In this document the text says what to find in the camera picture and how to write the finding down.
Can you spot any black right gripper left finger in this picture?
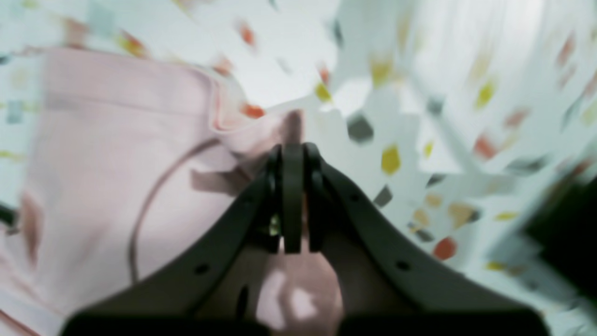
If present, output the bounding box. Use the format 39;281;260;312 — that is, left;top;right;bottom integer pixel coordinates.
61;145;282;336

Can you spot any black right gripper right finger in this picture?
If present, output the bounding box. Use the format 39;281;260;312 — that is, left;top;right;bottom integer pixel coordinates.
282;143;549;336

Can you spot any pink T-shirt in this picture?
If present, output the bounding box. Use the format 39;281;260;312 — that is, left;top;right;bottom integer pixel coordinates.
1;49;316;336

